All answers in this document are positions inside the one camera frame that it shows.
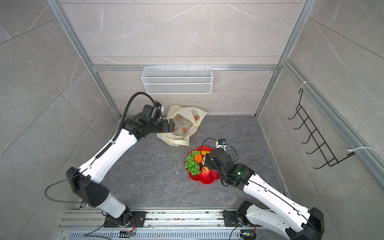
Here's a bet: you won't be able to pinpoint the red fake fruit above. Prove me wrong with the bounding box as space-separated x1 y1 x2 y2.
200 167 211 179

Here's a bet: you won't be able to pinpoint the orange fake fruit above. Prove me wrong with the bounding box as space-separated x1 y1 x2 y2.
195 154 203 164

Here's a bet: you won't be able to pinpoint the yellowish plastic bag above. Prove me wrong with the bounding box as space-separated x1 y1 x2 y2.
157 105 207 147

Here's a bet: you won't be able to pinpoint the green fake grapes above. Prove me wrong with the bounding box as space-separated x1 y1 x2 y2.
185 150 203 176

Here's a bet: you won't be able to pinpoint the red flower-shaped plate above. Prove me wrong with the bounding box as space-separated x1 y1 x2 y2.
184 146 220 185

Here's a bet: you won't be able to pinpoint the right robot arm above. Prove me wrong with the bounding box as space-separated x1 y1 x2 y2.
205 148 325 240

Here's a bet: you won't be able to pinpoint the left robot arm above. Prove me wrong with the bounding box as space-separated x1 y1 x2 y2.
67 102 174 219

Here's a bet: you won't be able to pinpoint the right thin black cable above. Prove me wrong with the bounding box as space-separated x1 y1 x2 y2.
200 137 319 235

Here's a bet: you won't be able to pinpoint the left black corrugated cable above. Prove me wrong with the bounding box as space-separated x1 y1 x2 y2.
110 91 158 142

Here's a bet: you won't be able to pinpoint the white wire mesh basket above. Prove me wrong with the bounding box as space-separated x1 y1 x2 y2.
141 67 214 94

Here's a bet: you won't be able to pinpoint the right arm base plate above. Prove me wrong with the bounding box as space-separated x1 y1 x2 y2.
222 210 261 227

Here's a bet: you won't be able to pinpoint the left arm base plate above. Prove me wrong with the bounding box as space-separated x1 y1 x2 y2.
103 211 147 228

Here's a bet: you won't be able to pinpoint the black wire hook rack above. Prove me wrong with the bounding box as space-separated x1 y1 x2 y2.
288 89 355 170

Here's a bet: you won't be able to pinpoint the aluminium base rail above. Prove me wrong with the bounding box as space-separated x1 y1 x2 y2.
58 209 310 232

